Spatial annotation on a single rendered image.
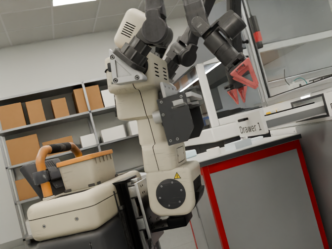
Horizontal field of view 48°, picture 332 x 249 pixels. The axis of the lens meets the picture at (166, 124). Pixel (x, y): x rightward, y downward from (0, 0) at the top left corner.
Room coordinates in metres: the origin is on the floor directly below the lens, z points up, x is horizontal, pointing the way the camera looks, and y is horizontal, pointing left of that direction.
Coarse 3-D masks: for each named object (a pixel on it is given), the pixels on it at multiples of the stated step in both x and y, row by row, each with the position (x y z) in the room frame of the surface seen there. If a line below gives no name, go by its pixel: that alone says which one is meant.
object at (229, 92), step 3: (228, 90) 1.81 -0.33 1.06; (231, 90) 1.78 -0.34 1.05; (234, 90) 1.77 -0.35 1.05; (228, 93) 1.82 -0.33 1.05; (231, 93) 1.81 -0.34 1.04; (234, 93) 1.77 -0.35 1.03; (231, 96) 1.81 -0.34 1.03; (234, 96) 1.81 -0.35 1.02; (237, 96) 1.78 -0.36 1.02; (234, 99) 1.81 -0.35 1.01; (237, 99) 1.78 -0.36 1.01; (237, 102) 1.79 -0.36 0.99
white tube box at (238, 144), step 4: (240, 140) 2.09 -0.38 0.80; (244, 140) 2.06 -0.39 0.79; (248, 140) 2.08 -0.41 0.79; (228, 144) 2.06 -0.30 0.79; (232, 144) 2.04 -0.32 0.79; (236, 144) 2.03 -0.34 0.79; (240, 144) 2.04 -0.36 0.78; (244, 144) 2.06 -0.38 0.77; (248, 144) 2.07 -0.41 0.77; (228, 148) 2.07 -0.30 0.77; (232, 148) 2.05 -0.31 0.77; (236, 148) 2.03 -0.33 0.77
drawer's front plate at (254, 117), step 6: (246, 114) 1.84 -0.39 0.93; (252, 114) 1.77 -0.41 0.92; (258, 114) 1.71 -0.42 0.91; (246, 120) 1.85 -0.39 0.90; (252, 120) 1.79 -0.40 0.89; (258, 120) 1.73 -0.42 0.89; (264, 120) 1.70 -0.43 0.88; (246, 126) 1.87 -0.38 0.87; (252, 126) 1.80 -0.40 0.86; (258, 126) 1.74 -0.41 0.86; (264, 126) 1.70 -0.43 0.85; (240, 132) 1.96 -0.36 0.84; (246, 132) 1.89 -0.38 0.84; (252, 132) 1.82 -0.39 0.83; (258, 132) 1.76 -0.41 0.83; (264, 132) 1.70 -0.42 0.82
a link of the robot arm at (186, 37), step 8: (208, 0) 1.48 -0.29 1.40; (208, 8) 1.50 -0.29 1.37; (184, 32) 1.56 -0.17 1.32; (192, 32) 1.53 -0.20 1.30; (184, 40) 1.55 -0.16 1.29; (192, 40) 1.54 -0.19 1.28; (184, 48) 1.55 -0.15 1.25; (192, 48) 1.54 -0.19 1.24; (184, 56) 1.54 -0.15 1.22; (192, 56) 1.57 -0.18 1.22; (184, 64) 1.57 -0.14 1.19; (192, 64) 1.59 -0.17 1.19
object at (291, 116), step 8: (312, 104) 1.78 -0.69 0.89; (320, 104) 1.79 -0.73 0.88; (280, 112) 2.00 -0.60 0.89; (288, 112) 1.75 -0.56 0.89; (296, 112) 1.76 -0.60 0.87; (304, 112) 1.76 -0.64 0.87; (312, 112) 1.77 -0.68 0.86; (320, 112) 1.78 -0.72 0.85; (272, 120) 1.73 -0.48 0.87; (280, 120) 1.73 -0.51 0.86; (288, 120) 1.74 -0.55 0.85; (296, 120) 1.75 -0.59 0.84
